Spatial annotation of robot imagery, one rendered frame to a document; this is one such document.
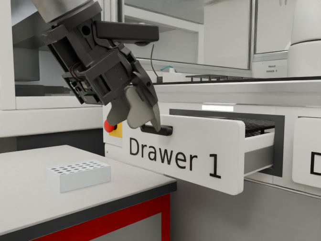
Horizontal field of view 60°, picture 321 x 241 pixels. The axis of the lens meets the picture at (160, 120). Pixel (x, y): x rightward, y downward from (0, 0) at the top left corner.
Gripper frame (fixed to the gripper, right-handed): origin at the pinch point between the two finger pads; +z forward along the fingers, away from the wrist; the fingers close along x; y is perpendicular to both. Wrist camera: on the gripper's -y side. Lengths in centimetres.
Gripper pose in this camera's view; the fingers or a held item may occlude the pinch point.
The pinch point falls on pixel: (150, 120)
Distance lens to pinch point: 47.3
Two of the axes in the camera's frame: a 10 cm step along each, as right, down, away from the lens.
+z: 4.2, 7.8, 4.7
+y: -6.0, 6.3, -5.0
